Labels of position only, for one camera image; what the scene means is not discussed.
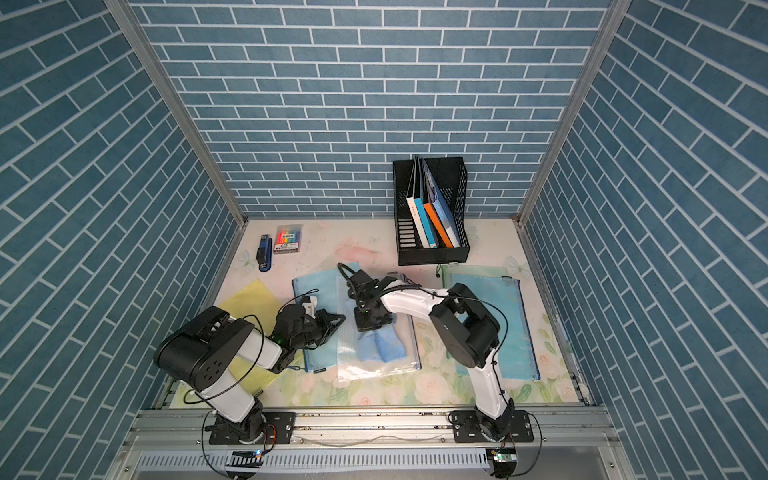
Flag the blue folder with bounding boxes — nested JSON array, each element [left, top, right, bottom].
[[421, 159, 461, 248]]

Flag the light blue document bag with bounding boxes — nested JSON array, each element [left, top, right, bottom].
[[453, 275, 540, 381]]

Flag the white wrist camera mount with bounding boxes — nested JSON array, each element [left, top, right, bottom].
[[302, 297, 317, 317]]

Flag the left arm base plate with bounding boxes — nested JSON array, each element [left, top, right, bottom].
[[205, 411, 296, 447]]

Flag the light blue cleaning cloth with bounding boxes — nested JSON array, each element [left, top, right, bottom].
[[355, 325, 407, 363]]

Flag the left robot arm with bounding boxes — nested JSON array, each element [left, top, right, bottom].
[[154, 304, 345, 424]]

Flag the yellow mesh document bag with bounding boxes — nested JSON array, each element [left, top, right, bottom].
[[215, 279, 298, 408]]

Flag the green mesh document bag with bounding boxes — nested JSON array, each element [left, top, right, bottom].
[[438, 264, 515, 288]]

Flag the white book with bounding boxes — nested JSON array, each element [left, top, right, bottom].
[[406, 197, 430, 249]]

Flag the box of coloured markers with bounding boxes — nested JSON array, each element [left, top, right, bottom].
[[273, 224, 302, 254]]

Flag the aluminium front rail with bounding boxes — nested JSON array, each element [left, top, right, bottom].
[[108, 406, 633, 479]]

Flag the black mesh file holder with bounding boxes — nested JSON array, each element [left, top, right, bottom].
[[393, 157, 470, 266]]

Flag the blue mesh document bag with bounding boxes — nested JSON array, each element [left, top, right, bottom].
[[292, 269, 354, 374]]

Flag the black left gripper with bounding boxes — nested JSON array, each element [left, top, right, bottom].
[[289, 310, 346, 351]]

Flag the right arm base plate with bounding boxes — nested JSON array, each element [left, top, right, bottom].
[[447, 410, 535, 443]]

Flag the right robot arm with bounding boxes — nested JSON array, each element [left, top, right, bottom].
[[337, 263, 515, 441]]

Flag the orange book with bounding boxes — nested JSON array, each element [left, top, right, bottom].
[[424, 202, 453, 248]]

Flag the clear grey document bag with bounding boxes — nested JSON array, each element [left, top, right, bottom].
[[336, 277, 422, 381]]

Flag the blue black stapler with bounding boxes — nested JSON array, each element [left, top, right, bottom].
[[256, 234, 273, 273]]

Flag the teal book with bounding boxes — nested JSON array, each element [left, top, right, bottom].
[[415, 198, 438, 248]]

